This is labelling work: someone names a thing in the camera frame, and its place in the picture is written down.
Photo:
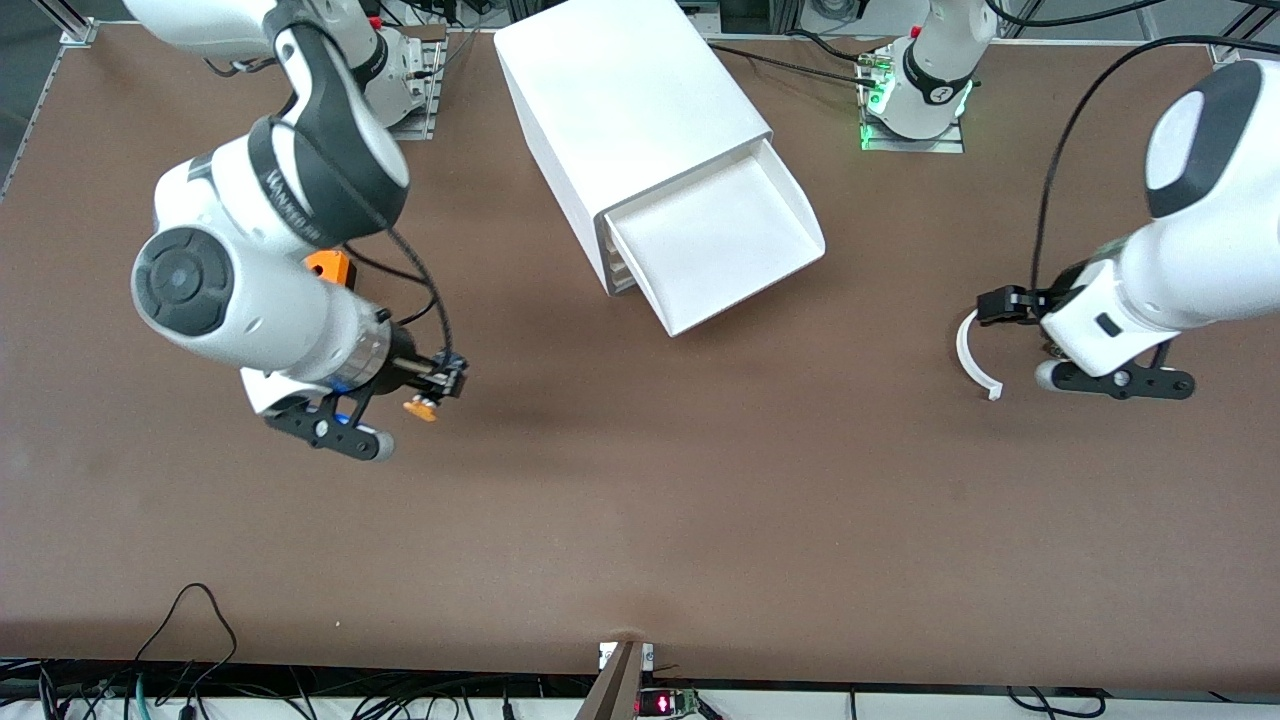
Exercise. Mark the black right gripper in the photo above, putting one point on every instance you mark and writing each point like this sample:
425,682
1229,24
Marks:
408,372

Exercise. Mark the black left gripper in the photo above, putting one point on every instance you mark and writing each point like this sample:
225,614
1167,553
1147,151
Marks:
1052,297

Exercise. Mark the orange button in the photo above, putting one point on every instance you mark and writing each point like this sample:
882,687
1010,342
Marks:
422,408

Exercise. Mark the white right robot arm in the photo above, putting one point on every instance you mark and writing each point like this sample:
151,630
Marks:
290,320

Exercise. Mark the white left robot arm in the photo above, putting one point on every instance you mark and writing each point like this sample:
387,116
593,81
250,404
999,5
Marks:
1200,270

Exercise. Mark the orange plastic block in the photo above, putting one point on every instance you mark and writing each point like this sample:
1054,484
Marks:
330,265

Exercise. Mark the small red LED device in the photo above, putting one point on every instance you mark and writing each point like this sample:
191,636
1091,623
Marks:
665,703

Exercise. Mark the aluminium left arm base plate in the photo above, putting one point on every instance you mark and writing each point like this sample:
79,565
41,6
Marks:
940,145

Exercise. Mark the aluminium frame profile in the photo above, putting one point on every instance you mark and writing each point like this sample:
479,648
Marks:
75,25
1228,55

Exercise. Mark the aluminium camera post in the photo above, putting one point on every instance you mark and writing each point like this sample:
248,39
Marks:
615,690

